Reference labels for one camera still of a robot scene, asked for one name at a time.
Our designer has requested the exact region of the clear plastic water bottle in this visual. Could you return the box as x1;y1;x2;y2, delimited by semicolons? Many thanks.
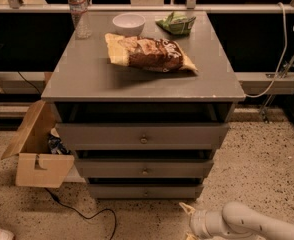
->
68;0;91;39

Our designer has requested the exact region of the grey top drawer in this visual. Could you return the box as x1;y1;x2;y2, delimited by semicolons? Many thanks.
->
56;123;229;150

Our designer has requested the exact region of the green snack bag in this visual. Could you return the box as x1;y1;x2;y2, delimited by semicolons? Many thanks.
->
155;12;196;35

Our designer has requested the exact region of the white hanging cable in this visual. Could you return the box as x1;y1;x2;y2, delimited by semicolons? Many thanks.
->
244;2;294;99

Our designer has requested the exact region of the brown yellow chip bag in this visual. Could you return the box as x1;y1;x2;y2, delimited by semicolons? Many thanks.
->
105;33;197;73

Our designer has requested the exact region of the grey middle drawer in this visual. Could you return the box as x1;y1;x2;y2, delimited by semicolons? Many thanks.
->
75;159;213;178

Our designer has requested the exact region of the grey drawer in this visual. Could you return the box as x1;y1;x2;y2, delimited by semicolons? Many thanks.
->
88;185;203;199
75;159;213;178
56;123;229;150

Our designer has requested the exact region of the cardboard box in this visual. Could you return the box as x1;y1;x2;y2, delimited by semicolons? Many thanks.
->
2;100;74;188

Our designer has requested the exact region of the white bowl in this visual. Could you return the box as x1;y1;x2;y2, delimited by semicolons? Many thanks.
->
112;13;146;36

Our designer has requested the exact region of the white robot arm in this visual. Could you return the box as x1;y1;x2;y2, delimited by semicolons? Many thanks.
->
179;201;294;240

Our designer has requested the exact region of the grey drawer cabinet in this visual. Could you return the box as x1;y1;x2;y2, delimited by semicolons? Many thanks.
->
42;11;245;187

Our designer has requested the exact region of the grey bottom drawer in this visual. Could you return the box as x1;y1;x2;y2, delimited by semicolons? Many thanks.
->
88;185;203;199

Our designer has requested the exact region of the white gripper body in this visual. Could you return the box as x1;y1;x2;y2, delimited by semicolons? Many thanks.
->
189;210;230;239

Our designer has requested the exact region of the black floor cable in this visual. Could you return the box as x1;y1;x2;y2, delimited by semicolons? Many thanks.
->
44;187;118;240

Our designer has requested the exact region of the dark item in box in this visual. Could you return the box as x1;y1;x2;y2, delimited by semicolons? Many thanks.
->
48;134;70;155

